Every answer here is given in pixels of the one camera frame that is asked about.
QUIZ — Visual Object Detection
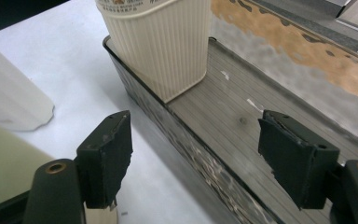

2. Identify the cream pump bottle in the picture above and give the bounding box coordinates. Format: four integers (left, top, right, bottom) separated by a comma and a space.
95, 0, 213, 105

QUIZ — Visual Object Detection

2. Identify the grey rectangular storage box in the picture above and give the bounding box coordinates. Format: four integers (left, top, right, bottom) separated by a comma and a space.
102, 0, 358, 224

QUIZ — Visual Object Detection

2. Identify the white bottle blue pump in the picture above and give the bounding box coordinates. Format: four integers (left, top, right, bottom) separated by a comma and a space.
0, 35, 56, 133

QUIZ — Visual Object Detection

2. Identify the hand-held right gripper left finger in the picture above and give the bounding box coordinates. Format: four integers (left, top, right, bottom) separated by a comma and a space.
76, 109, 134, 210

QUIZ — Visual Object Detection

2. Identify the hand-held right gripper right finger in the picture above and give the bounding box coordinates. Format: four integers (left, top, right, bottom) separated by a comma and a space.
257, 109, 341, 210

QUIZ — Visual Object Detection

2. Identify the green bottle white pump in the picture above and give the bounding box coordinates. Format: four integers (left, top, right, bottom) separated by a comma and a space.
0, 116, 55, 213

